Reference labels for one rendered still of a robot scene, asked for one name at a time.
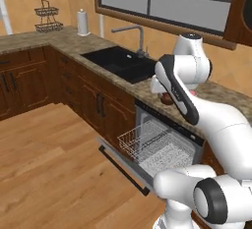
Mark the pink cup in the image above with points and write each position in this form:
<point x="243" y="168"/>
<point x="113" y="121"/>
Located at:
<point x="193" y="93"/>

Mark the white paper towel roll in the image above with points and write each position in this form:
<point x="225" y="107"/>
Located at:
<point x="83" y="23"/>

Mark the black sink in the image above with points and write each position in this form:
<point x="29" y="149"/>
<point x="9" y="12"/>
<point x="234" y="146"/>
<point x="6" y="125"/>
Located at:
<point x="121" y="63"/>

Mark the brown drawer stack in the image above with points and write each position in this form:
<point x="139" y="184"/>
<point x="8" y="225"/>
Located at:
<point x="67" y="79"/>

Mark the brown cupboard door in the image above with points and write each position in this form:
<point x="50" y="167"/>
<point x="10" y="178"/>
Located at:
<point x="90" y="106"/>
<point x="119" y="118"/>

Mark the brown cupboard run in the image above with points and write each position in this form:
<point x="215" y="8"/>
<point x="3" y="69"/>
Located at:
<point x="23" y="82"/>

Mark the grey tap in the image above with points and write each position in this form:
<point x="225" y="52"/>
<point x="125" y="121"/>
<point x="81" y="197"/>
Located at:
<point x="140" y="39"/>

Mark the brown bowl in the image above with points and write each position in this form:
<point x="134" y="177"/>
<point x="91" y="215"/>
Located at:
<point x="166" y="99"/>

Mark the window with brown frame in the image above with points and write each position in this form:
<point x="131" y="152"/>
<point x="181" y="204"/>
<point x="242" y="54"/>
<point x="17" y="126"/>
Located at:
<point x="164" y="2"/>

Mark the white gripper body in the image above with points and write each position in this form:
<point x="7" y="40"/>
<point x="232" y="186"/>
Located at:
<point x="157" y="85"/>

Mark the dishwasher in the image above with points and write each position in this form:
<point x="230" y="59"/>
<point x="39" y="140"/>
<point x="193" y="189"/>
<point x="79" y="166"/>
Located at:
<point x="164" y="121"/>

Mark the dishwasher door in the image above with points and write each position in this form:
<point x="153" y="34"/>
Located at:
<point x="131" y="169"/>

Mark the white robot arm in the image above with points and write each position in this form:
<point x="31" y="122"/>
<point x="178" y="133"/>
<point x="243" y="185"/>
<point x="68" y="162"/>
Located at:
<point x="226" y="131"/>

